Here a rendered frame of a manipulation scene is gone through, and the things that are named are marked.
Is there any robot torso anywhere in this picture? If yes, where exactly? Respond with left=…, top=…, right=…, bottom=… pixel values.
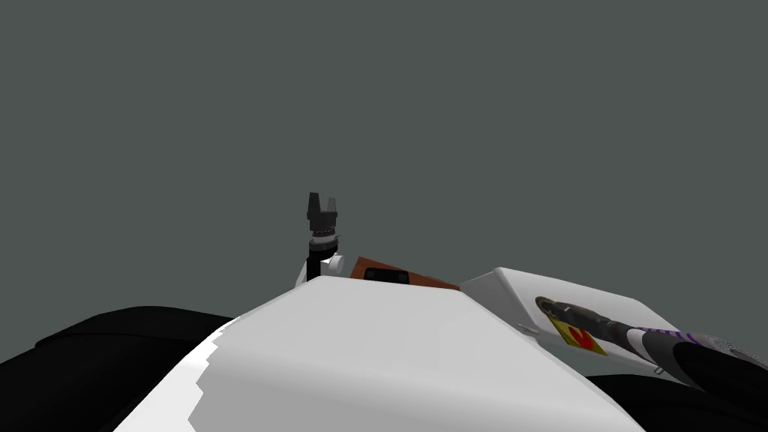
left=113, top=275, right=647, bottom=432

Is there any white box with yellow label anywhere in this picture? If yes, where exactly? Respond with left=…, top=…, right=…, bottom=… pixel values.
left=458, top=266, right=683, bottom=377

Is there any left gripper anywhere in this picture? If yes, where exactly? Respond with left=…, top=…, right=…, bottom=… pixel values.
left=306, top=191, right=339, bottom=239

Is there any brown flat box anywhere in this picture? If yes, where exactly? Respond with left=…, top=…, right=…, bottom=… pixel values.
left=349, top=256, right=461, bottom=293

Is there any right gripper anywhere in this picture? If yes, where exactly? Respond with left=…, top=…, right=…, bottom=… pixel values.
left=535, top=295, right=644, bottom=356

